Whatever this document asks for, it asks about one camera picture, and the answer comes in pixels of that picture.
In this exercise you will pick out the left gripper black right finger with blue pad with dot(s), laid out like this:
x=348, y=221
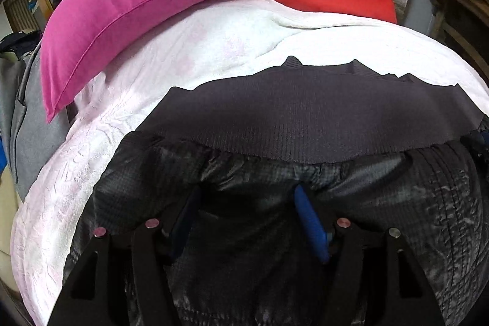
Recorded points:
x=360, y=273

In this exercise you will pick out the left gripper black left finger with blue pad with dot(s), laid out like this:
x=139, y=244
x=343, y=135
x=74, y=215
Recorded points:
x=118, y=272

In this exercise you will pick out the black quilted jacket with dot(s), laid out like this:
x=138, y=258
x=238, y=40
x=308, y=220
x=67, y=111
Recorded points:
x=385, y=149

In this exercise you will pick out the beige sofa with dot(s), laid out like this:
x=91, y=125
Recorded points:
x=9, y=207

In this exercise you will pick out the grey coat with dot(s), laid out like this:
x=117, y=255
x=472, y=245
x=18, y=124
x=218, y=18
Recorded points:
x=27, y=139

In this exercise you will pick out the wooden side table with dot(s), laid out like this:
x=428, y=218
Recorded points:
x=462, y=25

